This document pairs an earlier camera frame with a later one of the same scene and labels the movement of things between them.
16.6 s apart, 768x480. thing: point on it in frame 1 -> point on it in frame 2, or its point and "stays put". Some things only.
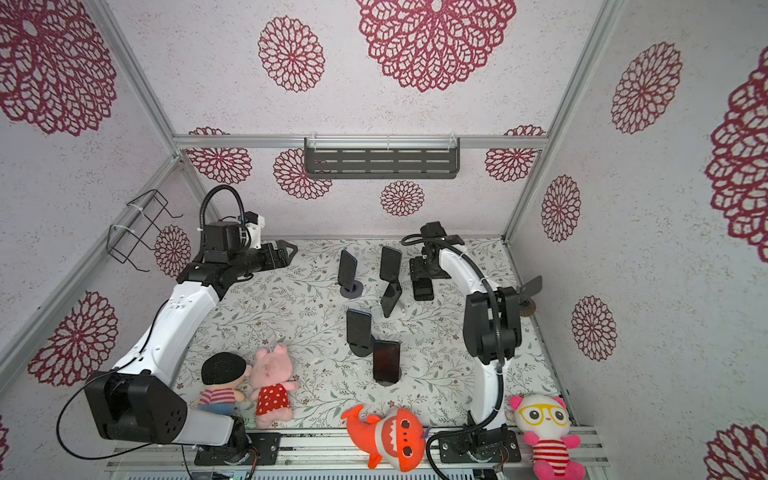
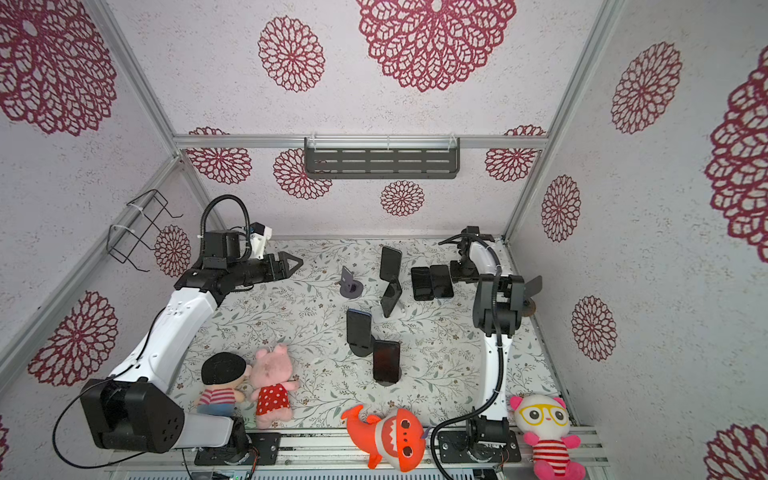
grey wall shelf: (382, 157) stays put
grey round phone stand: (356, 291) stays put
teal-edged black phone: (390, 264) stays put
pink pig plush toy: (271, 375) stays put
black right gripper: (417, 269) -> (457, 275)
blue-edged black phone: (347, 270) -> (441, 282)
